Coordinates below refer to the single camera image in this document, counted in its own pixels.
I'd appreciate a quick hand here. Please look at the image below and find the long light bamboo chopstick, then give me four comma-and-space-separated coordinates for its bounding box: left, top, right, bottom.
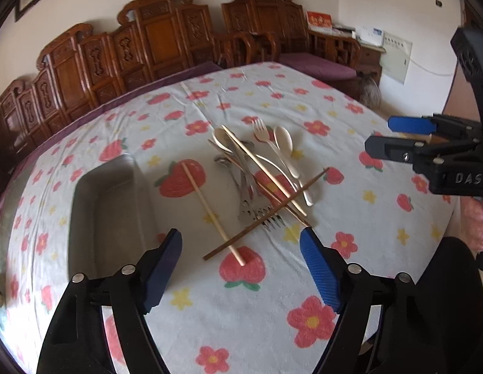
221, 124, 307, 217

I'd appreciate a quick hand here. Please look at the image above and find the dark brown wooden chopstick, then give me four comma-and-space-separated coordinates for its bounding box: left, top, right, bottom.
202, 167, 329, 261

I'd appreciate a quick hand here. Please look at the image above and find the stainless steel fork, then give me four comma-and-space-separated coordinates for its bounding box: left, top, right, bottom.
226, 150, 272, 226

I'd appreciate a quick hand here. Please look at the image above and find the stainless steel spoon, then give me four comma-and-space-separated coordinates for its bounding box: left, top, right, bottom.
214, 156, 252, 205

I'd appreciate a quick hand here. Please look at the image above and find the cream plastic fork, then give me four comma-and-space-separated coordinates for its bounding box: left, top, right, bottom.
252, 118, 299, 184

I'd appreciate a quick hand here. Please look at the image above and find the right hand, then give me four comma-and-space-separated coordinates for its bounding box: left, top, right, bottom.
460, 197, 483, 255

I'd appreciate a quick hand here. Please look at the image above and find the metal rectangular tray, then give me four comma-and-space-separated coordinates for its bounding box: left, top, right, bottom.
67, 155, 159, 279

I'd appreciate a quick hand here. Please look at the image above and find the white electrical panel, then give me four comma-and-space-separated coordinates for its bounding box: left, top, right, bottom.
380, 32, 413, 84

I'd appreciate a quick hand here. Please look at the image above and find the white router box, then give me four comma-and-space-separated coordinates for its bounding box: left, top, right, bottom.
356, 26, 384, 46

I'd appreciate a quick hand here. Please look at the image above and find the purple seat cushion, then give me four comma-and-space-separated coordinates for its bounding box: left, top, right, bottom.
279, 52, 357, 82

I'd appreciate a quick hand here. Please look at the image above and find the floral white tablecloth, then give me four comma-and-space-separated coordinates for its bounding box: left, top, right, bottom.
0, 63, 457, 373

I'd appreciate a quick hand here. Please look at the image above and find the red calendar card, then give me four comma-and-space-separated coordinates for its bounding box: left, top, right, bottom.
306, 11, 334, 34

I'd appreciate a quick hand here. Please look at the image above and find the carved wooden armchair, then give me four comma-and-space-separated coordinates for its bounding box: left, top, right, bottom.
222, 0, 360, 83

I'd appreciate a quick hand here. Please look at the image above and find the carved wooden bench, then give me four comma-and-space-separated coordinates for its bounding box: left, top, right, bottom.
0, 0, 257, 162

